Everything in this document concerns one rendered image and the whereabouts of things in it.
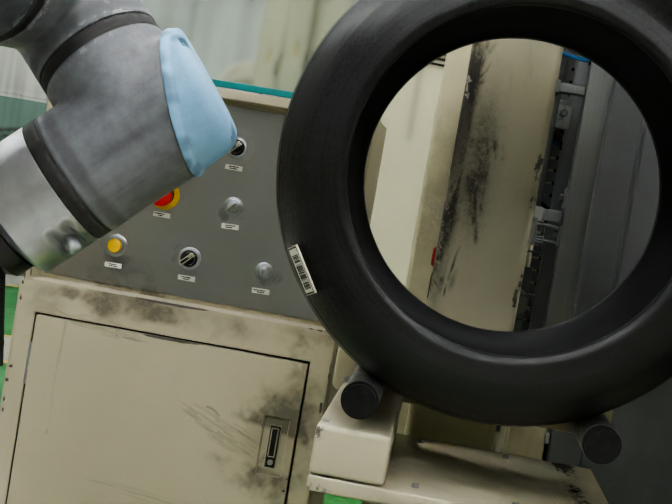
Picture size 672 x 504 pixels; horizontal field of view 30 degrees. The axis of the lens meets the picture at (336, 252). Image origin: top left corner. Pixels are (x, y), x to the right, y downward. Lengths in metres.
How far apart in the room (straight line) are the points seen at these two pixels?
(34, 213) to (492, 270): 1.08
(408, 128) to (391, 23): 3.49
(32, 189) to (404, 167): 4.14
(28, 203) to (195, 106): 0.12
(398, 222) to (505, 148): 3.14
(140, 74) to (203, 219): 1.34
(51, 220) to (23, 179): 0.03
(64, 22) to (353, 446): 0.76
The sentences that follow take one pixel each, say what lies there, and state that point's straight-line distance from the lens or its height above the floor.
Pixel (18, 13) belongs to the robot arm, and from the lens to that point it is 0.82.
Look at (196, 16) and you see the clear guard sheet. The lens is 2.16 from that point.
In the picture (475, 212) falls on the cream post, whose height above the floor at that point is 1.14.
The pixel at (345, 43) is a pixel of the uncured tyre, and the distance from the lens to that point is 1.46.
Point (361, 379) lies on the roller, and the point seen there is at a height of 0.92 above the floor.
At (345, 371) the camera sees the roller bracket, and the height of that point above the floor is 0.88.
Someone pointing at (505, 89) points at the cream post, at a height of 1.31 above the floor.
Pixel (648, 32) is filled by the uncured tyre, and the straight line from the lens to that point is 1.45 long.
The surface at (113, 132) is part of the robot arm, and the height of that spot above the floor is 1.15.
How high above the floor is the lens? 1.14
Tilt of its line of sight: 3 degrees down
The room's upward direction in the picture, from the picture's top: 10 degrees clockwise
